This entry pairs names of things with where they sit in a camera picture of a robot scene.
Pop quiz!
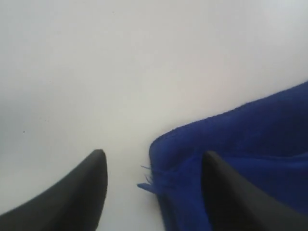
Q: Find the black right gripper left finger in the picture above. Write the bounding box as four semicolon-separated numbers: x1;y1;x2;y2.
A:
0;149;108;231

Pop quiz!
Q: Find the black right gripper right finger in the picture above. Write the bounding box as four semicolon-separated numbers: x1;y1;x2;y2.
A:
201;151;308;231

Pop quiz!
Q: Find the blue microfiber towel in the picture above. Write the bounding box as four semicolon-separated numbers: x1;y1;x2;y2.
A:
137;81;308;231

